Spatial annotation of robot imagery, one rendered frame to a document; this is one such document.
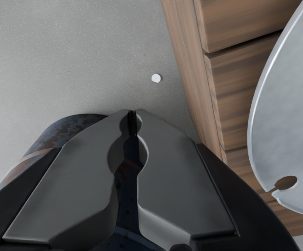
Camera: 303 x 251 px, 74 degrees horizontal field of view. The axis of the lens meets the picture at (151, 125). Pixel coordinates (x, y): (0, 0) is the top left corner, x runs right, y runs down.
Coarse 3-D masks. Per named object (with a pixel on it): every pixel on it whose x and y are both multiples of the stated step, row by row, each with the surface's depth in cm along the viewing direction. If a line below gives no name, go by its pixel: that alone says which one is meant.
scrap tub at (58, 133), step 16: (48, 128) 54; (64, 128) 50; (80, 128) 49; (32, 144) 52; (48, 144) 44; (128, 144) 50; (32, 160) 41; (128, 160) 44; (16, 176) 37; (128, 176) 41; (128, 192) 38; (128, 208) 35; (128, 224) 33; (112, 240) 29; (128, 240) 30; (144, 240) 32
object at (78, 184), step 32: (96, 128) 10; (128, 128) 11; (64, 160) 8; (96, 160) 8; (32, 192) 7; (64, 192) 7; (96, 192) 7; (32, 224) 6; (64, 224) 6; (96, 224) 6
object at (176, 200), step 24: (144, 120) 10; (144, 144) 9; (168, 144) 9; (192, 144) 9; (144, 168) 7; (168, 168) 7; (192, 168) 7; (144, 192) 7; (168, 192) 6; (192, 192) 6; (216, 192) 6; (144, 216) 6; (168, 216) 6; (192, 216) 6; (216, 216) 6; (168, 240) 6
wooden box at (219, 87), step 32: (160, 0) 41; (192, 0) 14; (224, 0) 13; (256, 0) 13; (288, 0) 13; (192, 32) 18; (224, 32) 14; (256, 32) 14; (192, 64) 23; (224, 64) 15; (256, 64) 15; (192, 96) 34; (224, 96) 16; (224, 128) 18; (224, 160) 21; (288, 224) 26
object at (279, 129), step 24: (288, 24) 12; (288, 48) 12; (264, 72) 13; (288, 72) 13; (264, 96) 14; (288, 96) 14; (264, 120) 15; (288, 120) 15; (264, 144) 16; (288, 144) 17; (264, 168) 18; (288, 168) 18; (288, 192) 20
